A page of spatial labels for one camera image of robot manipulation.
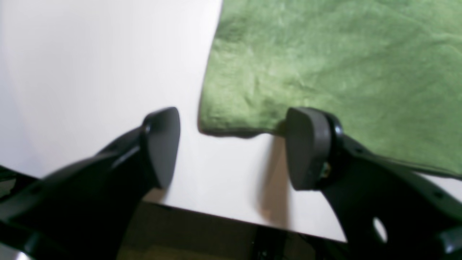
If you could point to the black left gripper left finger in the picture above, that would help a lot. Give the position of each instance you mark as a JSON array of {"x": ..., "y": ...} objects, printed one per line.
[{"x": 82, "y": 211}]

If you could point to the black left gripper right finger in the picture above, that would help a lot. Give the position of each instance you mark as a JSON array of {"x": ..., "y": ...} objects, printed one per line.
[{"x": 387, "y": 209}]

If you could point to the olive green t-shirt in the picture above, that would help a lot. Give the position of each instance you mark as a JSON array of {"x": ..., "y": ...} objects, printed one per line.
[{"x": 390, "y": 70}]

